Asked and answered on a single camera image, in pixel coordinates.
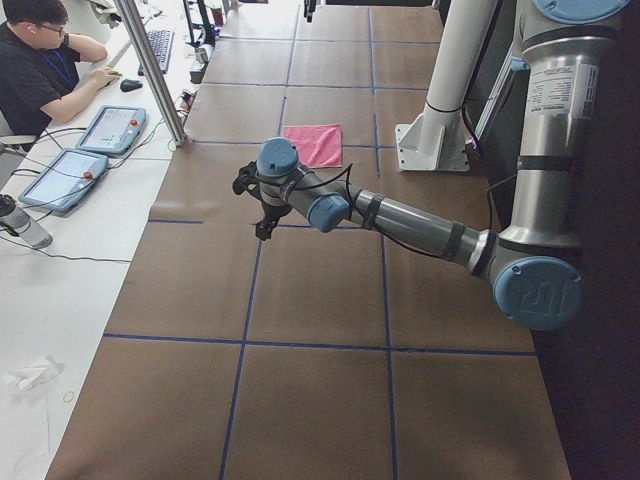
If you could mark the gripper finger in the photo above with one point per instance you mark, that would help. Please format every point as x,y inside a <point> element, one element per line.
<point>263,229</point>
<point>273,223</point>

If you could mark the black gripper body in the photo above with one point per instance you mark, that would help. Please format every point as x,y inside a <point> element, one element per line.
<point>273,211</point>

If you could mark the pink towel white edge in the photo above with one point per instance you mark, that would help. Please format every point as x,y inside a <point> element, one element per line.
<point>318,146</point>

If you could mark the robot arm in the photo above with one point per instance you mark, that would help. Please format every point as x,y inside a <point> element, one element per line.
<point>531,265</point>

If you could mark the metal cup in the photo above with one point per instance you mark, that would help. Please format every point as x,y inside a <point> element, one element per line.
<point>202,54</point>

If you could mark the far teach pendant tablet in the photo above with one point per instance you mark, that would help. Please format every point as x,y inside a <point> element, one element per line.
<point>113,131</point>

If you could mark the teach pendant tablet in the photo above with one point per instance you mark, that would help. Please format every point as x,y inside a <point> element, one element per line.
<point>63,183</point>
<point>113,131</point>

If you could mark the black computer mouse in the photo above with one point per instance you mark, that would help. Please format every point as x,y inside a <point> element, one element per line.
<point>129,85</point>

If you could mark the black keyboard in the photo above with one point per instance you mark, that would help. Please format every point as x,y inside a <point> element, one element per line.
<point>161,42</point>

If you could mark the near teach pendant tablet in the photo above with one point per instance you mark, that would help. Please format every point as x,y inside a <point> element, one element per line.
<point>63,183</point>

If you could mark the grey water bottle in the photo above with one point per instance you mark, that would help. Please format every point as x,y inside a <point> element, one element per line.
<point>18,220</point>

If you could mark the person in black shirt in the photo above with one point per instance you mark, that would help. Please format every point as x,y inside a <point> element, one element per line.
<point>40,83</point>

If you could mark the crumpled white tissue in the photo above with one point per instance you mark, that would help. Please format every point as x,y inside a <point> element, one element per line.
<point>39,372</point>

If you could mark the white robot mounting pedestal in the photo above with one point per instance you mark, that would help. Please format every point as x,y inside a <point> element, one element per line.
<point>435,141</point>

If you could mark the aluminium frame post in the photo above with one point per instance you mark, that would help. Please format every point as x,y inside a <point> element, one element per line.
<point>129,13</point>

